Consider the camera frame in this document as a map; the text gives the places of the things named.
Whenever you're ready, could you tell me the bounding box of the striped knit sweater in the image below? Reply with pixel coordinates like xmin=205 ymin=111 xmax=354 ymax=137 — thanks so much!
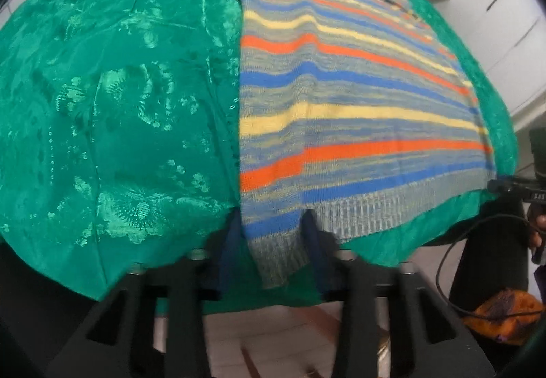
xmin=212 ymin=0 xmax=495 ymax=290

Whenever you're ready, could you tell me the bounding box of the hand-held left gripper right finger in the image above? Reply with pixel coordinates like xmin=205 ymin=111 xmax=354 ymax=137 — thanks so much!
xmin=301 ymin=220 xmax=498 ymax=378

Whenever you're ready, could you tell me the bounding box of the person's black trouser leg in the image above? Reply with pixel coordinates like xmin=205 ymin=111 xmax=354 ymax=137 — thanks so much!
xmin=448 ymin=190 xmax=532 ymax=312

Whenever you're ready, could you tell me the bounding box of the green patterned blanket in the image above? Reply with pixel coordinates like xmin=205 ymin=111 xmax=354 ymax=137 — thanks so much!
xmin=0 ymin=0 xmax=519 ymax=306

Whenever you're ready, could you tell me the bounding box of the black cable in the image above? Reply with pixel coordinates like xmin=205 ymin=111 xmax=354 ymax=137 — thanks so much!
xmin=436 ymin=214 xmax=539 ymax=317

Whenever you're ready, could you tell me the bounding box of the person's right hand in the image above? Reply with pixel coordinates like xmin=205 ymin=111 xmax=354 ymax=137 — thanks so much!
xmin=527 ymin=205 xmax=546 ymax=265

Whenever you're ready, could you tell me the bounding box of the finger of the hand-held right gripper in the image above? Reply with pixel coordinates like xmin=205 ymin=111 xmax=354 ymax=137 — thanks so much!
xmin=488 ymin=177 xmax=530 ymax=196

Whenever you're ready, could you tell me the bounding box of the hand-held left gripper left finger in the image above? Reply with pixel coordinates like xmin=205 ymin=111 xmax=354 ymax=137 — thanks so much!
xmin=48 ymin=229 xmax=240 ymax=378

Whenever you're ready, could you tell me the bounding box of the white wardrobe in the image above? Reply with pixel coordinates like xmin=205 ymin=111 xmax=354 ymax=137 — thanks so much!
xmin=427 ymin=0 xmax=546 ymax=114

